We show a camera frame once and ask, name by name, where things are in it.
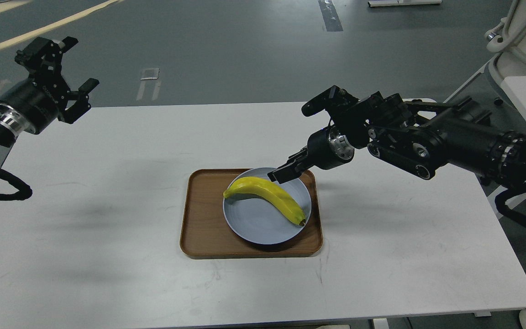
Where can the white machine base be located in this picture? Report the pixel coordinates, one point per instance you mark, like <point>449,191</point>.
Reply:
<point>507,41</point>

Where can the yellow banana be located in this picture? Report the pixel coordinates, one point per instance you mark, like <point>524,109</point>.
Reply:
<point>270,192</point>

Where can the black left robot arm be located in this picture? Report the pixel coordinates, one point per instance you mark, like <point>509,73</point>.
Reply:
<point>12,188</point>

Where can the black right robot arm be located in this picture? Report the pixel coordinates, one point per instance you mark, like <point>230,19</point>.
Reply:
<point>417,137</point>

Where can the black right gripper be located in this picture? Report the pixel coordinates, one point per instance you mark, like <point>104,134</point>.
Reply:
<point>326,149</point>

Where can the brown wooden tray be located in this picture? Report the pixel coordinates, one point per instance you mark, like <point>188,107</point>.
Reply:
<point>205,233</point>

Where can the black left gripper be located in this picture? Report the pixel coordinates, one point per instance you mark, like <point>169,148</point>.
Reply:
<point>32,104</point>

